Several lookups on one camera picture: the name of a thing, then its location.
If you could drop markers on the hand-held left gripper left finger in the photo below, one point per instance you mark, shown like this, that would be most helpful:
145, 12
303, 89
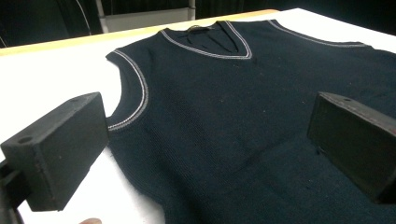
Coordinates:
59, 149

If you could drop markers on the black shorts with white trim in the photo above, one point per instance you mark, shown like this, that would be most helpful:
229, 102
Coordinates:
218, 124

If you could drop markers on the white metal desk frame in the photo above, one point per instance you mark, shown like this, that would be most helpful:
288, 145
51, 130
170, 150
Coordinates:
146, 18

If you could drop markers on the white table sheet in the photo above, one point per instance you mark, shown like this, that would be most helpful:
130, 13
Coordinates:
46, 77

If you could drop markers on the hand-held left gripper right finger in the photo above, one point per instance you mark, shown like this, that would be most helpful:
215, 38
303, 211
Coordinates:
355, 143

